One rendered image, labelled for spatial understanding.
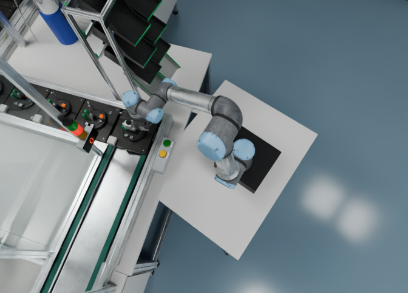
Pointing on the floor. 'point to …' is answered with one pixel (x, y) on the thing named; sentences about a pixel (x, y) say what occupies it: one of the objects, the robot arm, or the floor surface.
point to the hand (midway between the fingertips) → (142, 127)
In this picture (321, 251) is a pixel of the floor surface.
